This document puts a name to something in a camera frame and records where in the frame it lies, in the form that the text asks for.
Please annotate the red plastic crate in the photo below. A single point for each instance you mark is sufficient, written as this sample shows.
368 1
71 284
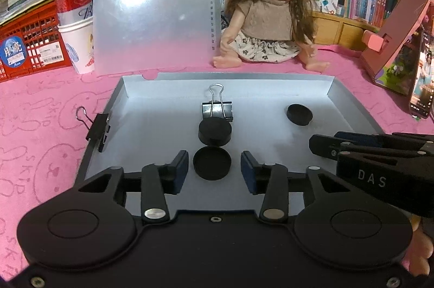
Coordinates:
30 37

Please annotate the grey cardboard box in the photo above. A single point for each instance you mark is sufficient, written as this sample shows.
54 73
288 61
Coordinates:
257 138

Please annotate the small black round lid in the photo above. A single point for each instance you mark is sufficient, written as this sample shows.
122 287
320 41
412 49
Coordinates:
212 163

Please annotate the translucent plastic clipboard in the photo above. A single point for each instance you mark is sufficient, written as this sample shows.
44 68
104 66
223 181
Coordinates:
152 20

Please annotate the pink rabbit print blanket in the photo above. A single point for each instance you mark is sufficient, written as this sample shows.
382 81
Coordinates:
40 125

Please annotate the brown haired doll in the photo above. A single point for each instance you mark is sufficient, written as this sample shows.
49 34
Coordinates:
268 16

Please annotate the small black round puck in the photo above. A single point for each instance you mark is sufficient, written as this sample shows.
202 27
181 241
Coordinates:
215 133

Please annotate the smartphone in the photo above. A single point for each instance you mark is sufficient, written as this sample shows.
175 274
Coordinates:
423 81

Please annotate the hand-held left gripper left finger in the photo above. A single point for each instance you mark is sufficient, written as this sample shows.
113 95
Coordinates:
179 172

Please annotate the white paper cup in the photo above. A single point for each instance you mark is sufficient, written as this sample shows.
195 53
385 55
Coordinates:
79 47

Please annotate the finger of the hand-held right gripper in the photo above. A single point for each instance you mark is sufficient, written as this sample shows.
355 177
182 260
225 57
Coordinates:
323 145
362 137

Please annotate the pink phone stand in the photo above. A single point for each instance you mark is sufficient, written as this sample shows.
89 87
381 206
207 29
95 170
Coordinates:
396 30

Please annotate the person's right hand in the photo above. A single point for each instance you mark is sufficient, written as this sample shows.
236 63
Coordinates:
422 250

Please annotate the small black binder clip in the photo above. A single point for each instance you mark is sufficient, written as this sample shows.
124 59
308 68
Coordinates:
98 130

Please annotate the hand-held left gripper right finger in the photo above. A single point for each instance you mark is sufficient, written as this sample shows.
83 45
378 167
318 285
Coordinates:
249 172

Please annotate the large black binder clip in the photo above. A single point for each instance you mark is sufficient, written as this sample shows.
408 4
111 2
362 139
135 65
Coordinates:
217 110

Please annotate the wide black round lid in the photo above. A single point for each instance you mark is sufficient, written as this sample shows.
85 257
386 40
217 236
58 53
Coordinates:
299 115

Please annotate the wooden shelf box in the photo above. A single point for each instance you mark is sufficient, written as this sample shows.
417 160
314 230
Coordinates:
342 33

